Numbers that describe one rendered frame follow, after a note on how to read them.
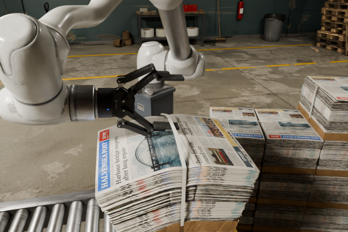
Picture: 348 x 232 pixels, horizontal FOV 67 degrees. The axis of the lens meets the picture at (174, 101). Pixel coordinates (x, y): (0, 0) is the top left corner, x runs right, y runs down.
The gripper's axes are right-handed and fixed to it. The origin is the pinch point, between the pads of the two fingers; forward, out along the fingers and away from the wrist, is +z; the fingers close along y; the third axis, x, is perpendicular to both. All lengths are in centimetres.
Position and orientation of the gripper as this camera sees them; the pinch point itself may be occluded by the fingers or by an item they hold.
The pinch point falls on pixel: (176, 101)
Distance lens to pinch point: 69.6
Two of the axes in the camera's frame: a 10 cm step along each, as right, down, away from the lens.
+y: -0.8, 9.0, 4.2
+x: 2.0, 4.3, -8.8
